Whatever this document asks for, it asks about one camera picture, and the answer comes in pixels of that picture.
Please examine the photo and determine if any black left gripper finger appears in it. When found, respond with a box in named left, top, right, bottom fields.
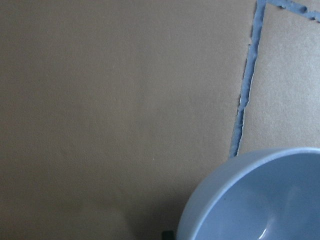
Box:
left=161, top=230, right=174, bottom=240

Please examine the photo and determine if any blue bowl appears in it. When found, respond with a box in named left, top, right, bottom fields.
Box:
left=176, top=147, right=320, bottom=240

